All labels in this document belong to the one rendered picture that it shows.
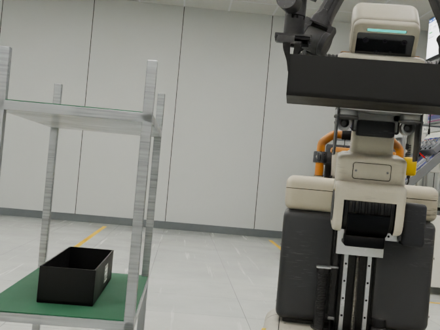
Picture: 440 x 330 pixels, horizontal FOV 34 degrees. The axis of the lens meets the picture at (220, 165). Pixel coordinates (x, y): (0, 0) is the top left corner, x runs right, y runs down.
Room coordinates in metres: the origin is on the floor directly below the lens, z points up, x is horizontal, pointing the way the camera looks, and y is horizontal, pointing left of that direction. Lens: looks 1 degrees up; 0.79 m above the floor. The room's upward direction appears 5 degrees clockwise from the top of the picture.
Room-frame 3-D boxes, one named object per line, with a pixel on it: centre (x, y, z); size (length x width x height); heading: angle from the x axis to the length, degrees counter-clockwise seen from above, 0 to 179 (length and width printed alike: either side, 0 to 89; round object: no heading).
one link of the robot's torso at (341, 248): (2.37, -0.56, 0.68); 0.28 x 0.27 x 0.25; 84
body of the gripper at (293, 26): (2.00, -0.17, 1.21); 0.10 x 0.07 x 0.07; 84
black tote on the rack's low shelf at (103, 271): (2.49, 0.45, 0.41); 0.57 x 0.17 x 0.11; 3
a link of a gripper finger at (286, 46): (2.00, -0.18, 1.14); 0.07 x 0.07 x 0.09; 84
